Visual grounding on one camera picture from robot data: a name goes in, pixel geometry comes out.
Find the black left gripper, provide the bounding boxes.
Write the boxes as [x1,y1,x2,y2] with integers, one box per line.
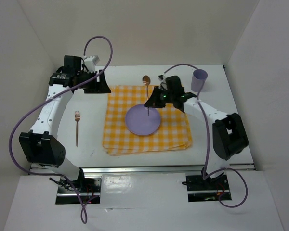
[76,70,111,94]

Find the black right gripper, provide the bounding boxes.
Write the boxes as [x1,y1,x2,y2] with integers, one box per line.
[144,85,175,108]

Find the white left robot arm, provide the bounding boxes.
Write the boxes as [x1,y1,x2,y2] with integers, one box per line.
[19,55,111,192]

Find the copper spoon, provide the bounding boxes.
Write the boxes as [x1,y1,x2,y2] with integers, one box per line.
[142,75,151,117]

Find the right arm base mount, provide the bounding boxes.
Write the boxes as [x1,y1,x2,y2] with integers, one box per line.
[182,173,232,202]

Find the aluminium table edge rail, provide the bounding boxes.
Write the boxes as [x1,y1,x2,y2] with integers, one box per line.
[30,164,256,176]

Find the copper fork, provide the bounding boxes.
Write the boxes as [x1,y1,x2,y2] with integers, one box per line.
[75,111,80,147]

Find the purple plastic cup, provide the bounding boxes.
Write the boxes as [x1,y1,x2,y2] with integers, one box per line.
[191,69,208,92]

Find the purple plastic plate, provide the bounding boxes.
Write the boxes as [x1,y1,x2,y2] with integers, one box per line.
[125,104,161,136]

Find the yellow checkered cloth napkin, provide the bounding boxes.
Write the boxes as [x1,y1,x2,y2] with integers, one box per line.
[102,85,192,155]

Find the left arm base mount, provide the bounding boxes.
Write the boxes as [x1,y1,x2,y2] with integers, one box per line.
[49,177,102,205]

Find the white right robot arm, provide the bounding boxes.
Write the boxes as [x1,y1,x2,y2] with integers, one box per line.
[154,75,249,189]

